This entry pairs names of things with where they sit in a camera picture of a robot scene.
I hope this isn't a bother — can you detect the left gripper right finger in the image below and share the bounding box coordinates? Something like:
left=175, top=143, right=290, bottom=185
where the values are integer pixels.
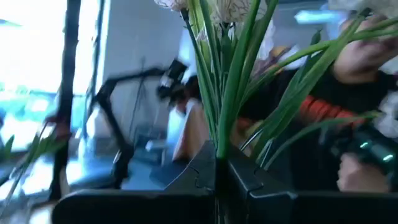
left=228, top=151, right=296, bottom=224

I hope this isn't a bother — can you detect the white flower sprig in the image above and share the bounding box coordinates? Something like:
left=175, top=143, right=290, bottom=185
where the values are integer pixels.
left=239, top=0, right=398, bottom=170
left=154, top=0, right=280, bottom=159

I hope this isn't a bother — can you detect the black frame post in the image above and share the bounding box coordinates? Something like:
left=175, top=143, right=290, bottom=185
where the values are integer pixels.
left=48, top=0, right=82, bottom=202

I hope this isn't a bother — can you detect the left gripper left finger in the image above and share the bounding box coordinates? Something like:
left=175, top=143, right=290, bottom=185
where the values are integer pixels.
left=164, top=140, right=218, bottom=224

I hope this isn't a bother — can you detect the person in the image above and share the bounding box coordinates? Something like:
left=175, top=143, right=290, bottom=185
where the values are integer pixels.
left=172, top=15, right=398, bottom=194

